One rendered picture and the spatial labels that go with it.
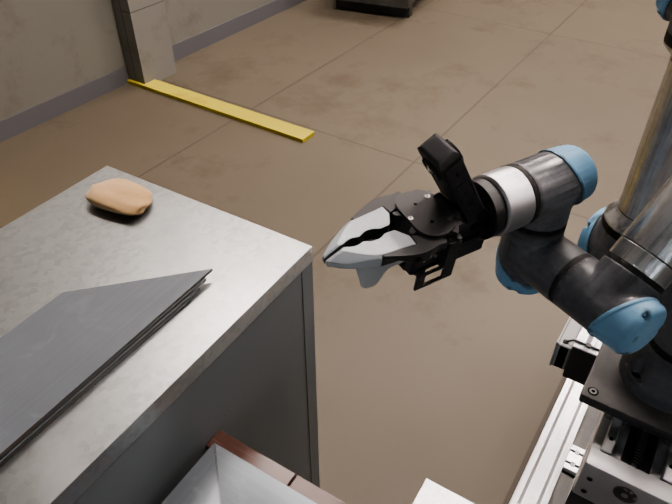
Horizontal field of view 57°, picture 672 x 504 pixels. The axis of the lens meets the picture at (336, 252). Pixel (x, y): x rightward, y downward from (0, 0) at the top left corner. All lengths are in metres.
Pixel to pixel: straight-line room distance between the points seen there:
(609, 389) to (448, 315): 1.57
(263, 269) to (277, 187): 2.15
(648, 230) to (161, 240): 0.93
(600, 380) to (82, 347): 0.86
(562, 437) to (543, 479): 0.17
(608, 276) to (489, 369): 1.73
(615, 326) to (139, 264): 0.89
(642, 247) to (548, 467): 1.30
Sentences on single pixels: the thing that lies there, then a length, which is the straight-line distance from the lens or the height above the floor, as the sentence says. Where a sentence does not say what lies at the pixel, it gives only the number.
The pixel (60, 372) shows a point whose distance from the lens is 1.09.
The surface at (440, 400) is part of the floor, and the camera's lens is 2.33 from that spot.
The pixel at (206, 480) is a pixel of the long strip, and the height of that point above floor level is 0.87.
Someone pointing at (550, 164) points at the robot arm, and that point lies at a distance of 0.76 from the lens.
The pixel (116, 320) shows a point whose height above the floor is 1.07.
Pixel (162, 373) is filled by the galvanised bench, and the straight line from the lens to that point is 1.07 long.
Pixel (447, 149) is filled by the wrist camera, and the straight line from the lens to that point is 0.61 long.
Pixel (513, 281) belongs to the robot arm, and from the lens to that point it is 0.84.
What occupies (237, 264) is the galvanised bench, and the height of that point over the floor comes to 1.05.
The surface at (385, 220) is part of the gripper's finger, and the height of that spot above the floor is 1.46.
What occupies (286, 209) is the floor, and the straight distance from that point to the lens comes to 3.17.
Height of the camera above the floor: 1.85
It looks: 40 degrees down
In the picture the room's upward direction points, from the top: straight up
